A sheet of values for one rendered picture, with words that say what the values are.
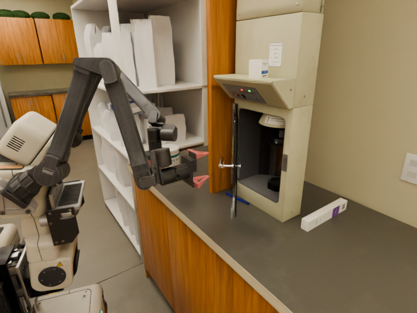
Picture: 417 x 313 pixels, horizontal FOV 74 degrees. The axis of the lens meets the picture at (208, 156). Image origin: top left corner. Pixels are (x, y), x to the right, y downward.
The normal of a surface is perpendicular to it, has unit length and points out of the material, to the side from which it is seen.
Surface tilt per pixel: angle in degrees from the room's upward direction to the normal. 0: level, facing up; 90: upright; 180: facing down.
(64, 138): 78
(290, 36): 90
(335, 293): 0
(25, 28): 90
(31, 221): 90
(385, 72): 90
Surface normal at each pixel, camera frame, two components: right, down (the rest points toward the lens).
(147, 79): -0.06, 0.51
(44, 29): 0.57, 0.29
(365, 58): -0.82, 0.22
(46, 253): 0.32, 0.33
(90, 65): 0.14, 0.13
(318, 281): -0.01, -0.93
